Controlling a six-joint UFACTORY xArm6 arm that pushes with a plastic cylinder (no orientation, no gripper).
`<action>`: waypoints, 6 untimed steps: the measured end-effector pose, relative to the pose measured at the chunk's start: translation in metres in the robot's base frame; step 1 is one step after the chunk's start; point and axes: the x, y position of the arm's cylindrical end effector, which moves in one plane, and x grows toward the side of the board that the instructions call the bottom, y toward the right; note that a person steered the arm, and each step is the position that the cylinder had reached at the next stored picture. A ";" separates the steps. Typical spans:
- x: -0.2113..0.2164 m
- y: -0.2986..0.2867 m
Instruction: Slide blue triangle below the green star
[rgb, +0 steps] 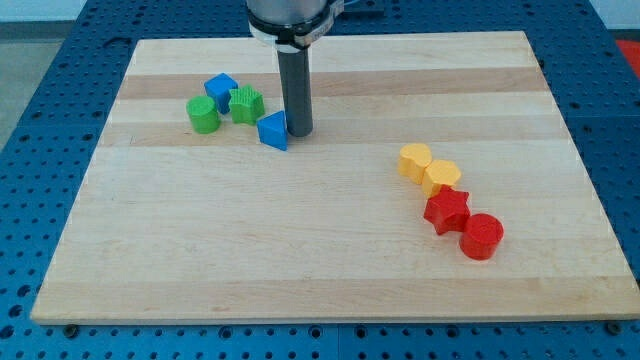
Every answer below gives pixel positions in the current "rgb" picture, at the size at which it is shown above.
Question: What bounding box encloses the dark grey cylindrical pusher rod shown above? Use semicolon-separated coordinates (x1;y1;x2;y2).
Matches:
278;49;313;137

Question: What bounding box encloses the blue triangle block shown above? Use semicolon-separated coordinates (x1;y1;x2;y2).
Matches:
257;111;288;151

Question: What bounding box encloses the green star block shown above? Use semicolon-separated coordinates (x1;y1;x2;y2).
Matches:
229;84;265;126

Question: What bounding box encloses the red star block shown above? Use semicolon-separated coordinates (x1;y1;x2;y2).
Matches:
423;185;471;235

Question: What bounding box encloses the blue cube block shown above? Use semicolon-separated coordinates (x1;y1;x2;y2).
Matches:
204;73;238;114

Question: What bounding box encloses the green cylinder block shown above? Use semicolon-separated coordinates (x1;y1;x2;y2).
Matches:
186;95;221;134

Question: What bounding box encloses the yellow heart block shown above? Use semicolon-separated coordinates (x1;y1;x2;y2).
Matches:
397;143;433;184

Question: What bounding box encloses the yellow hexagon block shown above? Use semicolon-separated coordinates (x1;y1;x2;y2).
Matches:
421;160;462;198

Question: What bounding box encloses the light wooden board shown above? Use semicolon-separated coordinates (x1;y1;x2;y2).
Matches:
31;31;639;325

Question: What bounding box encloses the red cylinder block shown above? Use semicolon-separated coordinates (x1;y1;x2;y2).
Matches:
459;213;504;260

